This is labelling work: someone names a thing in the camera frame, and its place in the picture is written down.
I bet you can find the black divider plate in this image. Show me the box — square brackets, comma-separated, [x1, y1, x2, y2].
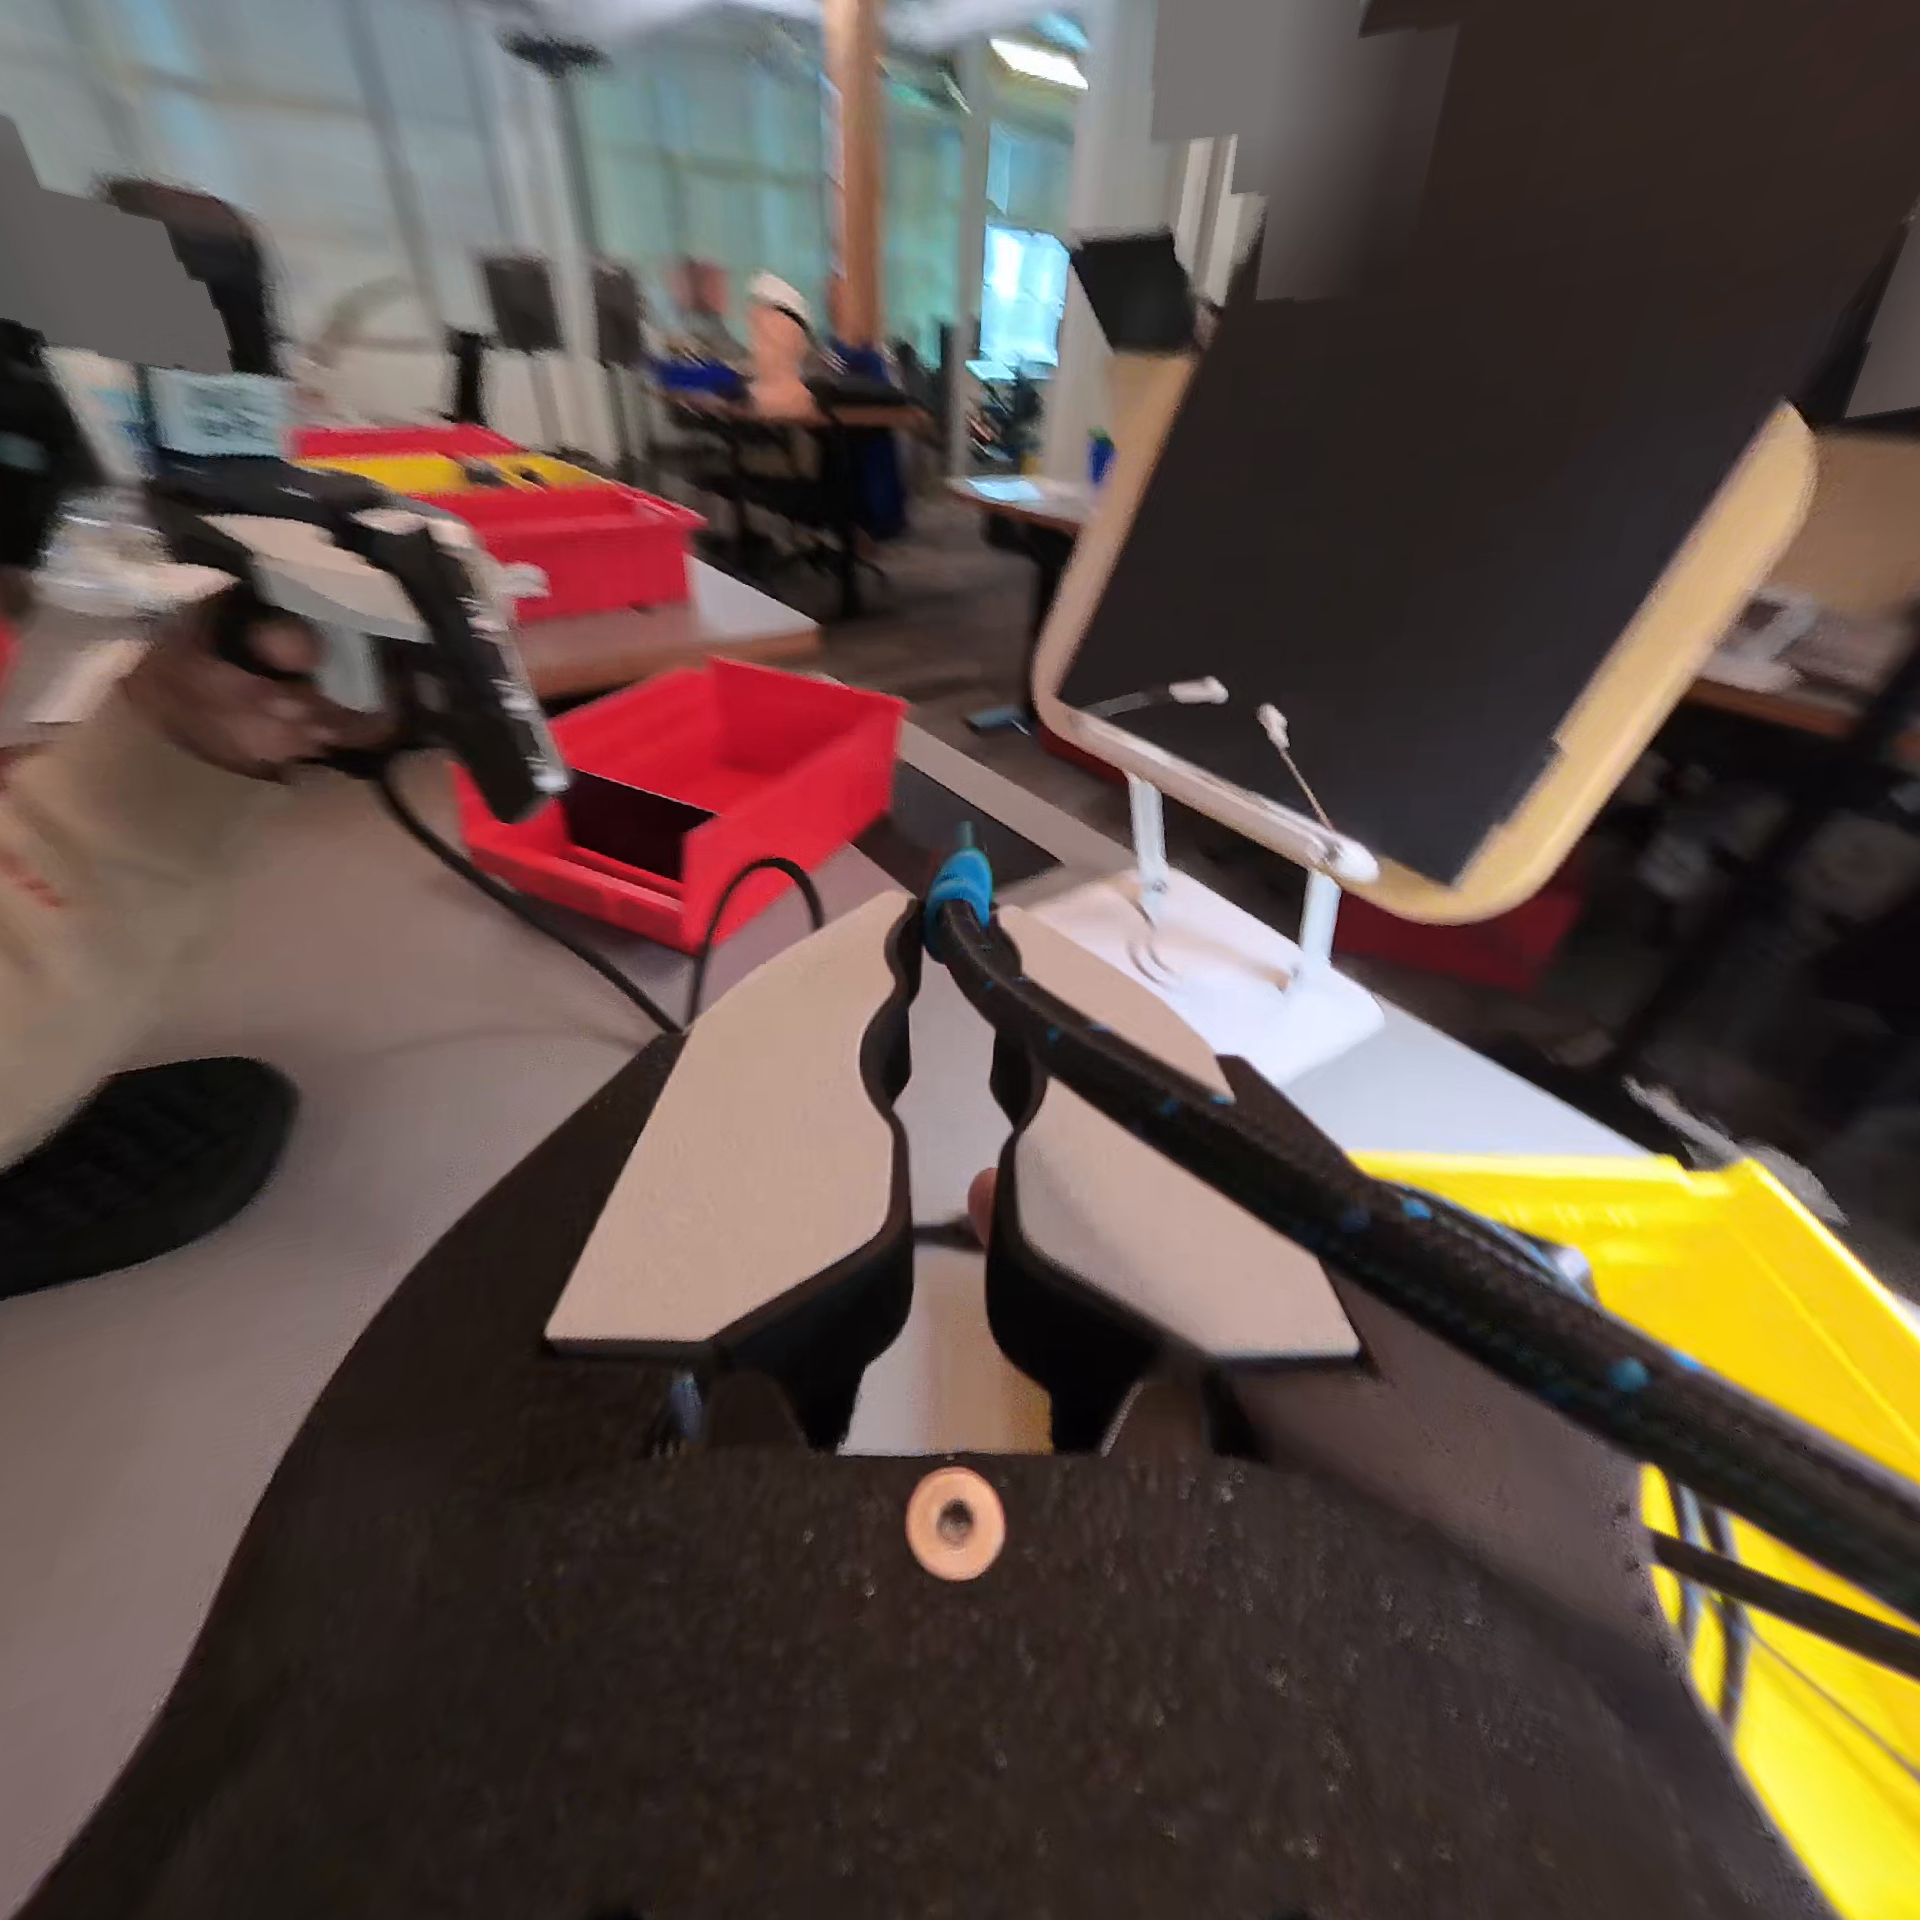
[562, 768, 721, 910]

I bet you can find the black chair armrest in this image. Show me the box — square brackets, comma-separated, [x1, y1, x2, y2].
[0, 1055, 301, 1305]

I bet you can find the yellow plastic bin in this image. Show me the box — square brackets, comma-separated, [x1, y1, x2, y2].
[1341, 1147, 1920, 1920]
[299, 451, 618, 496]

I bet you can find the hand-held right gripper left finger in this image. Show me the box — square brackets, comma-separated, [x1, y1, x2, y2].
[545, 892, 922, 1361]

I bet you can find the wooden post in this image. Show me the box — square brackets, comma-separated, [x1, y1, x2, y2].
[822, 0, 889, 347]

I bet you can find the thin black hub cable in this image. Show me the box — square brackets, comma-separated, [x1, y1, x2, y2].
[373, 756, 829, 1039]

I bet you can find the white board stand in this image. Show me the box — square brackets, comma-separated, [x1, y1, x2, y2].
[1049, 675, 1386, 1086]

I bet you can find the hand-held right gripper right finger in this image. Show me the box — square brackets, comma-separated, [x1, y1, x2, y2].
[982, 907, 1365, 1369]

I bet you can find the person's left hand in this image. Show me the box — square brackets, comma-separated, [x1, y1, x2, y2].
[129, 593, 395, 785]

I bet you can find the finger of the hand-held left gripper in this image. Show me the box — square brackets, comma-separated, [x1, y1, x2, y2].
[239, 510, 452, 641]

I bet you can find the grey USB hub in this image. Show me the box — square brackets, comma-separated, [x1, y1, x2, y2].
[394, 518, 575, 831]

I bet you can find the black blue-flecked HDMI cable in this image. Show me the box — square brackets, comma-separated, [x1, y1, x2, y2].
[919, 824, 1920, 1614]

